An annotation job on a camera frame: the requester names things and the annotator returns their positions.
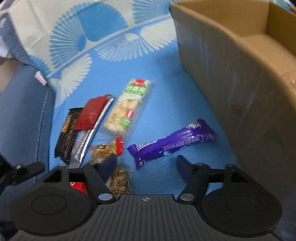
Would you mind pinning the purple chocolate bar wrapper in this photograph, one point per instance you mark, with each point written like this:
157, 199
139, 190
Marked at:
196, 132

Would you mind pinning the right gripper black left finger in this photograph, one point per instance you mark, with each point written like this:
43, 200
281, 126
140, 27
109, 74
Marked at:
52, 207

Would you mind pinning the green-label sachima pack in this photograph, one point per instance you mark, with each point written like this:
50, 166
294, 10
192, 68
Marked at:
128, 107

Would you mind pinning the blue fabric sofa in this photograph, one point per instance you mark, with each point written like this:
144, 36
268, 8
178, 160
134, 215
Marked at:
26, 119

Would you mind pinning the blue fan-pattern sofa cover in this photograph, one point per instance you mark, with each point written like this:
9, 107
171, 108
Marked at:
155, 120

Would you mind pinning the black chocolate wafer pack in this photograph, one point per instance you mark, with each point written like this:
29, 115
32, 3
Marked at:
67, 136

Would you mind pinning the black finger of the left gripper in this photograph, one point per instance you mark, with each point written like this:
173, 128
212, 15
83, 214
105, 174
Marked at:
14, 175

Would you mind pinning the red long wafer pack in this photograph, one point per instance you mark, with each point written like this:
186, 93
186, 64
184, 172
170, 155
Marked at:
80, 186

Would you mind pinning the brown cardboard box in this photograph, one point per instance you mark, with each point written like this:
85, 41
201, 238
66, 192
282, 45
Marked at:
241, 54

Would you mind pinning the clear bag of nuts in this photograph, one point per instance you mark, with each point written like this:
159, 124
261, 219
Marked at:
119, 182

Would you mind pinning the red square snack packet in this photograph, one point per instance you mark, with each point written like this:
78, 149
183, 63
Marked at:
90, 113

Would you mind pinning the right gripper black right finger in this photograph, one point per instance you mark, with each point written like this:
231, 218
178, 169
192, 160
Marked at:
228, 199

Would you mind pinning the small orange candy packet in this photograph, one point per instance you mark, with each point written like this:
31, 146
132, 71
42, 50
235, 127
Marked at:
100, 152

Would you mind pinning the silver foil snack bar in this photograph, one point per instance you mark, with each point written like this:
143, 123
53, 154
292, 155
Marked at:
85, 137

